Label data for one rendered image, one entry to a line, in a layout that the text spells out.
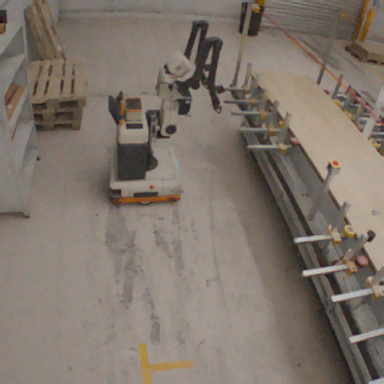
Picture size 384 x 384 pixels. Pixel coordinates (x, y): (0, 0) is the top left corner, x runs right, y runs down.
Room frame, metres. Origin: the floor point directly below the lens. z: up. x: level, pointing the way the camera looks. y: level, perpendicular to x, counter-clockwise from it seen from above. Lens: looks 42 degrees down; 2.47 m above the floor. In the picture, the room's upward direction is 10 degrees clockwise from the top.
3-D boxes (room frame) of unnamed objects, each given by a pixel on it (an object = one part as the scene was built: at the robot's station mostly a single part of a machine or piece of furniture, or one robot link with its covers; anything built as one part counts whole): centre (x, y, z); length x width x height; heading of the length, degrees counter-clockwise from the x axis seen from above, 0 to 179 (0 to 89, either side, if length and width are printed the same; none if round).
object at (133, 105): (2.67, 0.61, 0.87); 0.23 x 0.15 x 0.11; 17
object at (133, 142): (2.68, 0.59, 0.59); 0.55 x 0.34 x 0.83; 17
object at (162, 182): (2.71, 0.50, 0.16); 0.67 x 0.64 x 0.25; 107
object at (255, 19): (8.52, -0.67, 0.36); 0.59 x 0.58 x 0.73; 17
